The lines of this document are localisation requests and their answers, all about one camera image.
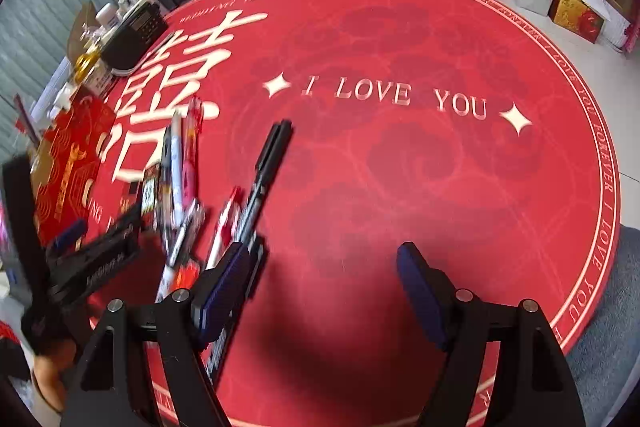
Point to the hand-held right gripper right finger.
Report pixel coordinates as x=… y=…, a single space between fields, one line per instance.
x=422 y=294

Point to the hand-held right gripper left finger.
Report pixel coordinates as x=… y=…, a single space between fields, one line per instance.
x=225 y=292

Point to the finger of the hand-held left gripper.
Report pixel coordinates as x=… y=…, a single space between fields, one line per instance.
x=70 y=234
x=107 y=264

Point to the white pen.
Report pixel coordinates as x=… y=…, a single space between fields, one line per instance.
x=176 y=167
x=165 y=282

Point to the red cardboard box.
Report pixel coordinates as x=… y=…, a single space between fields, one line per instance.
x=65 y=167

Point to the red gel pen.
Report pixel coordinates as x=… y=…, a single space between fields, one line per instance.
x=227 y=222

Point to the clear pen with grey grip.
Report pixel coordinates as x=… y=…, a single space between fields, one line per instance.
x=185 y=229

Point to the printed card box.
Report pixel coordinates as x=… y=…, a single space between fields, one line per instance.
x=150 y=192

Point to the pink pen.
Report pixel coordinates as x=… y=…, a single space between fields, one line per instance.
x=191 y=177

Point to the black marker pen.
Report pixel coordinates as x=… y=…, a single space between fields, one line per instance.
x=265 y=167

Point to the person's left forearm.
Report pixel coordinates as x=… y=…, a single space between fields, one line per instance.
x=50 y=379

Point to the red printed round table mat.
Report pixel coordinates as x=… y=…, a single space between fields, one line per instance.
x=400 y=207

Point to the glass jar with gold lid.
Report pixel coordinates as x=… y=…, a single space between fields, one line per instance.
x=87 y=64

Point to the brown cardboard box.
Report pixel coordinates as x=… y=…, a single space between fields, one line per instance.
x=80 y=24

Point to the black pouch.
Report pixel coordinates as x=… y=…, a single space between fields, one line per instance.
x=132 y=39

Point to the grey curtain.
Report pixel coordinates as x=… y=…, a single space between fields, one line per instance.
x=50 y=7

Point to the red and yellow gift box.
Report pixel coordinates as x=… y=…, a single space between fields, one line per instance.
x=575 y=14

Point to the white and pink gift bag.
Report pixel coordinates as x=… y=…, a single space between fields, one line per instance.
x=612 y=19

